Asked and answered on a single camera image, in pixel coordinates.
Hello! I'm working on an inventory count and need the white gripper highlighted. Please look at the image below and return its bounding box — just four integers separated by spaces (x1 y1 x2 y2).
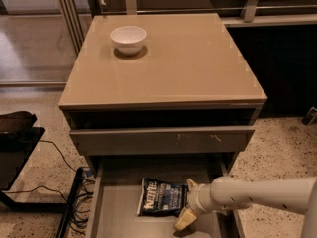
174 178 215 231

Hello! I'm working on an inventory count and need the blue Kettle chip bag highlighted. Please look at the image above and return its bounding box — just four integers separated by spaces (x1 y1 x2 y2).
137 178 188 217

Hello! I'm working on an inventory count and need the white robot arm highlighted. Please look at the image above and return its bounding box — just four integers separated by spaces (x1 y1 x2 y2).
174 176 317 238

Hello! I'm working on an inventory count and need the grey top drawer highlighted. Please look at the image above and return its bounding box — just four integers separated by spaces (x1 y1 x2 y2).
70 126 255 156

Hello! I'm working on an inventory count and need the open middle drawer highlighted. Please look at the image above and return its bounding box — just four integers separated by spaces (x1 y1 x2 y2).
85 155 245 238

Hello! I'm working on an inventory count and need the grey drawer cabinet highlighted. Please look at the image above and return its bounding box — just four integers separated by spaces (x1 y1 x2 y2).
58 13 268 238

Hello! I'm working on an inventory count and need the black power strip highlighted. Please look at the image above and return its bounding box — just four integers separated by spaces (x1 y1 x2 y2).
55 168 83 238

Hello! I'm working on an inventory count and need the small dark floor object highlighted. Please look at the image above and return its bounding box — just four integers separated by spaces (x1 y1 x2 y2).
302 107 317 126

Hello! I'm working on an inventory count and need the white ceramic bowl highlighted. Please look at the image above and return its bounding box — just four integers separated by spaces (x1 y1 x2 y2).
110 26 147 56

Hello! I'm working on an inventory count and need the black stand on left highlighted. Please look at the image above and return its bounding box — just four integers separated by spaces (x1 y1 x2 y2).
0 111 66 213

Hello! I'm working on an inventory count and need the black floor cable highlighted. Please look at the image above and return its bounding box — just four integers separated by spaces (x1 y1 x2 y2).
3 138 97 235

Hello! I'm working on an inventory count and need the metal railing frame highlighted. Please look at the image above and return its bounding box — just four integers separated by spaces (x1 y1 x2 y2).
57 0 317 50

